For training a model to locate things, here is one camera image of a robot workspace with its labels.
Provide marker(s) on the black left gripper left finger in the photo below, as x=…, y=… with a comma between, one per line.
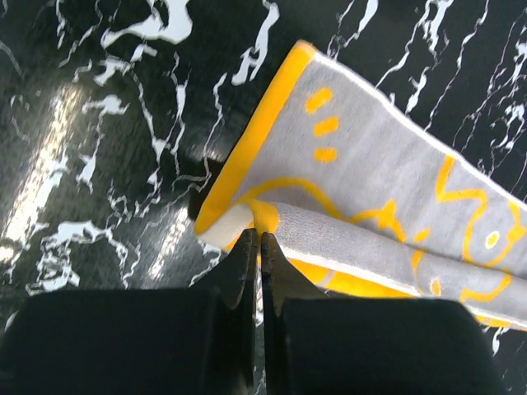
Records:
x=196, y=340

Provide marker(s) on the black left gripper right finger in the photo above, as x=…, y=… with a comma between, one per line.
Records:
x=317, y=344

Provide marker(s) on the orange and grey towel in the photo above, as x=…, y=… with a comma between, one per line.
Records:
x=365, y=201

